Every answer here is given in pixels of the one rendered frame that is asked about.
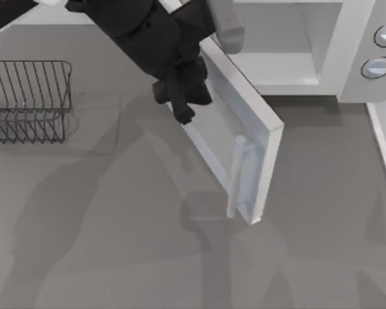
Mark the pale microwave door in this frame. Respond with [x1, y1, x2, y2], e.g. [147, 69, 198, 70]
[172, 34, 284, 227]

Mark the pale grey rounded box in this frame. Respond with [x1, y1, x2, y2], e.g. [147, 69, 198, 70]
[205, 0, 246, 55]

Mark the pale microwave oven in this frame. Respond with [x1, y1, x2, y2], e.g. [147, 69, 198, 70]
[208, 0, 386, 104]

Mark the pale microwave door handle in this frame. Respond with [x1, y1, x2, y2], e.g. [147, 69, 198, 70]
[226, 135, 255, 220]

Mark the dark wire dish rack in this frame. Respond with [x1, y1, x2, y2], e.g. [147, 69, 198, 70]
[0, 60, 73, 145]

